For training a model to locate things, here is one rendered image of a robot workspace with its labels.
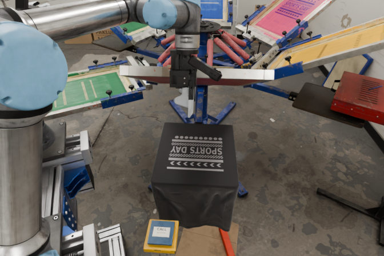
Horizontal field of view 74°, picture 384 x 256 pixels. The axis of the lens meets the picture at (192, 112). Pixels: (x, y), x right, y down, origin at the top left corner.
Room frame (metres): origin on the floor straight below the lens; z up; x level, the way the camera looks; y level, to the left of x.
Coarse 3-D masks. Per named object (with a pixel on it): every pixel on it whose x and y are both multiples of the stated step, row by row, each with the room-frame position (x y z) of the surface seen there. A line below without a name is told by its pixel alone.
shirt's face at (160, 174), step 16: (176, 128) 1.24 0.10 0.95; (192, 128) 1.24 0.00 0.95; (208, 128) 1.24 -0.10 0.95; (224, 128) 1.24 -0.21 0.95; (160, 144) 1.09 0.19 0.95; (224, 144) 1.09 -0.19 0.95; (160, 160) 0.96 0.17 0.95; (224, 160) 0.96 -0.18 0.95; (160, 176) 0.85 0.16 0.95; (176, 176) 0.85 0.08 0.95; (192, 176) 0.85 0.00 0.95; (208, 176) 0.85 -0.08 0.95; (224, 176) 0.85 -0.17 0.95
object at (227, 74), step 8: (120, 72) 0.87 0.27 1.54; (128, 72) 0.87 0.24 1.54; (136, 72) 0.86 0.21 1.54; (144, 72) 0.86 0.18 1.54; (152, 72) 0.86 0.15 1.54; (160, 72) 0.86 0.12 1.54; (168, 72) 0.86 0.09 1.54; (200, 72) 0.85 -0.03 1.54; (224, 72) 0.85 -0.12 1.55; (232, 72) 0.85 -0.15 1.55; (240, 72) 0.85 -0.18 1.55; (248, 72) 0.84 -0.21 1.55; (256, 72) 0.84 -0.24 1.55; (264, 72) 0.84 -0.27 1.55; (272, 72) 0.84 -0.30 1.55; (144, 80) 1.17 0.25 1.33; (264, 80) 0.85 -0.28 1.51; (272, 80) 0.84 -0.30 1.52
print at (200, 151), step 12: (180, 144) 1.09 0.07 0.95; (192, 144) 1.09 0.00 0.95; (204, 144) 1.09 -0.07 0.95; (216, 144) 1.09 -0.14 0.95; (180, 156) 0.99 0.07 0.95; (192, 156) 0.99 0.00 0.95; (204, 156) 0.99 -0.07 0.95; (216, 156) 0.99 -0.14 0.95; (168, 168) 0.91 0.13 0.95; (180, 168) 0.91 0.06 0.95; (192, 168) 0.91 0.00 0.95; (204, 168) 0.91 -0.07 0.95; (216, 168) 0.91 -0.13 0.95
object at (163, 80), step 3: (144, 78) 1.01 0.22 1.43; (147, 78) 1.01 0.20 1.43; (150, 78) 1.00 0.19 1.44; (153, 78) 0.99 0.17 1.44; (156, 78) 0.98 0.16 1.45; (159, 78) 0.97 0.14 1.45; (162, 78) 0.97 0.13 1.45; (165, 78) 0.96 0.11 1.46; (168, 78) 0.95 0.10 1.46; (156, 81) 1.25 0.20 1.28; (159, 81) 1.23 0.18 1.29; (162, 81) 1.22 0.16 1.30; (165, 81) 1.21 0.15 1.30; (168, 81) 1.20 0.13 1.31; (198, 84) 1.44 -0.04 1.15
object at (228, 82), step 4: (200, 80) 1.00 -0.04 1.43; (204, 80) 0.99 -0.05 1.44; (208, 80) 0.98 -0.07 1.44; (212, 80) 0.97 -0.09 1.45; (220, 80) 0.95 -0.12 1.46; (224, 80) 0.94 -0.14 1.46; (228, 80) 0.93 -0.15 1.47; (232, 80) 0.92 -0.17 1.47; (236, 80) 0.91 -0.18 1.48; (240, 80) 0.90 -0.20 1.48; (244, 80) 0.89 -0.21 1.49; (248, 80) 0.88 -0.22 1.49; (252, 80) 0.88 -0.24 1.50; (256, 80) 0.87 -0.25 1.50; (260, 80) 0.86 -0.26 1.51; (200, 84) 1.43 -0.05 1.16; (204, 84) 1.41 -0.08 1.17; (208, 84) 1.39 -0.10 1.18; (212, 84) 1.37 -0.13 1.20; (216, 84) 1.35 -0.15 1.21; (220, 84) 1.33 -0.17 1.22; (224, 84) 1.31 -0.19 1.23; (228, 84) 1.29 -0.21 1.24; (232, 84) 1.27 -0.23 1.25; (236, 84) 1.26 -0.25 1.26; (240, 84) 1.24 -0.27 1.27; (244, 84) 1.22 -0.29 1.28
